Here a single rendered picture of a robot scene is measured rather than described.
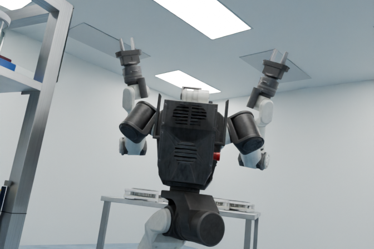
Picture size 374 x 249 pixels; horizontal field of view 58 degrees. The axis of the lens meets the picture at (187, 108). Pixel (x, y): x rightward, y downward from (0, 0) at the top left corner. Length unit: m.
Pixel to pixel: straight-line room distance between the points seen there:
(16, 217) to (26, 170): 0.16
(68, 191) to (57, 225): 0.52
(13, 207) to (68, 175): 4.35
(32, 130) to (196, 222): 0.68
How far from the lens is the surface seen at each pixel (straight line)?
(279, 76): 1.57
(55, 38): 1.47
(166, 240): 1.44
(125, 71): 1.61
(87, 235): 6.01
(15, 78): 1.34
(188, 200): 1.23
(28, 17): 1.66
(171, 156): 1.22
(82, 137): 5.79
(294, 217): 5.81
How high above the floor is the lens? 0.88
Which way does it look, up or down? 15 degrees up
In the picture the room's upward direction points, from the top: 7 degrees clockwise
